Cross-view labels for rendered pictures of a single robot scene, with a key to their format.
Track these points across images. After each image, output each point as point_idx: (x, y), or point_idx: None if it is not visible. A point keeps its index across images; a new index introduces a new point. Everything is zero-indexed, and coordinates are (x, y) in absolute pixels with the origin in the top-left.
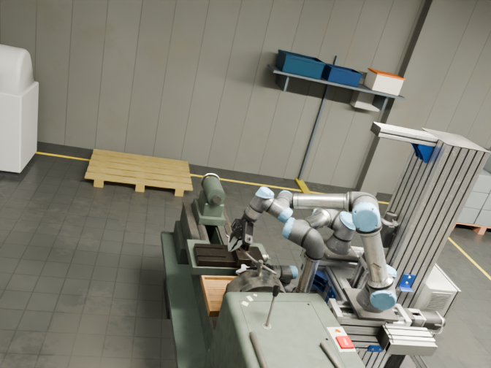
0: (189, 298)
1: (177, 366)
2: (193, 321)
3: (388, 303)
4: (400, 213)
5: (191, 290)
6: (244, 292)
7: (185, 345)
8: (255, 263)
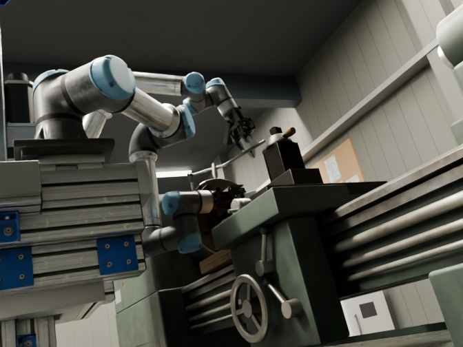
0: (426, 338)
1: (329, 345)
2: (368, 345)
3: None
4: (2, 75)
5: (447, 337)
6: None
7: (344, 345)
8: (235, 187)
